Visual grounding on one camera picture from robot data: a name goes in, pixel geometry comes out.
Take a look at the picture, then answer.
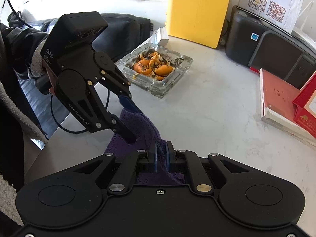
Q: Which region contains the yellow board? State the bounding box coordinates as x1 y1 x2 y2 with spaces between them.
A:
166 0 229 48

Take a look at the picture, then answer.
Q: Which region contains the red desk calendar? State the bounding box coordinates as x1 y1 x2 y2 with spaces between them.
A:
292 72 316 138

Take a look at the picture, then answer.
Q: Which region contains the operator left hand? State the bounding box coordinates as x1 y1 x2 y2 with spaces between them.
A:
42 60 57 95

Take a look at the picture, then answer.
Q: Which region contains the red cover book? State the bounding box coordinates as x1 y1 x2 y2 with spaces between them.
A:
259 69 315 146

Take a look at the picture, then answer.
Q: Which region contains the black cabinet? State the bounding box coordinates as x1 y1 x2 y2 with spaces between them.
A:
226 5 315 89

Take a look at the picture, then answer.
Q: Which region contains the small white box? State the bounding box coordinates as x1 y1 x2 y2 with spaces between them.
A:
150 27 169 47

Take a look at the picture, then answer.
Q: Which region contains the purple microfiber towel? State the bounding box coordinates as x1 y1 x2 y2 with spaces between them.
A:
105 109 185 185

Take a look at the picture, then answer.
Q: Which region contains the operator left forearm sleeve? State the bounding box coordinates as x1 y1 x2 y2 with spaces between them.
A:
1 24 48 78

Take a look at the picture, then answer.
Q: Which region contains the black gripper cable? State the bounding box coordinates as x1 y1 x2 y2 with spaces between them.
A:
0 0 110 134

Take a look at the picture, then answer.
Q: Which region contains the glass ashtray with peels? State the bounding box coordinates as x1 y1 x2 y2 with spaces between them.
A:
116 43 193 98

